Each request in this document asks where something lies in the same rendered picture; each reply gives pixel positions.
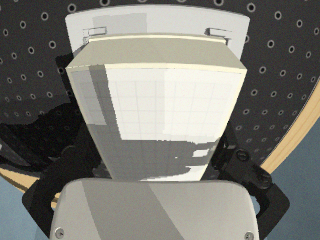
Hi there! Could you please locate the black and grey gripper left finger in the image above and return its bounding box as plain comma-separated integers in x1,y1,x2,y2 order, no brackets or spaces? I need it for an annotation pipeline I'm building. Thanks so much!
22,120,102,239

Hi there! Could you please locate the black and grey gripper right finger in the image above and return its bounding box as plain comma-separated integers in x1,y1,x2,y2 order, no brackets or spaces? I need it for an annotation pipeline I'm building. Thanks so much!
211,121,290,240

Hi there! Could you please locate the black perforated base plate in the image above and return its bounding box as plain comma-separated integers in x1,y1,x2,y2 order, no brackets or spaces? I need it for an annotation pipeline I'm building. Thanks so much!
0,0,320,178

